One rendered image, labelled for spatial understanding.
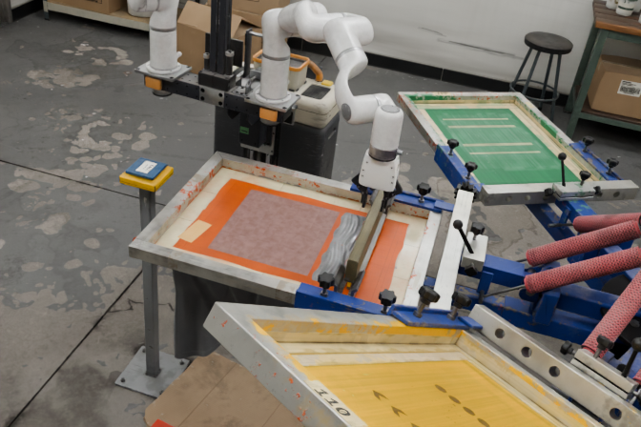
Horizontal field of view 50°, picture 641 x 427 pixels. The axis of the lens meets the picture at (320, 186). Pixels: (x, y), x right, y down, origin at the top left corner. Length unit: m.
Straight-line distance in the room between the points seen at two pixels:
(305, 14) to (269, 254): 0.70
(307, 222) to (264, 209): 0.14
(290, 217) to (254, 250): 0.20
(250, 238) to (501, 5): 3.92
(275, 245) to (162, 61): 0.89
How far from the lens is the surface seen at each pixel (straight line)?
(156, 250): 1.92
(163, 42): 2.53
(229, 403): 2.80
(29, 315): 3.25
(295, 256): 1.96
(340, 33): 1.92
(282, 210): 2.15
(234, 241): 2.00
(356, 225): 2.11
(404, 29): 5.73
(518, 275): 1.95
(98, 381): 2.93
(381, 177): 1.84
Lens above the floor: 2.17
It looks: 32 degrees down
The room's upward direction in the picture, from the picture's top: 7 degrees clockwise
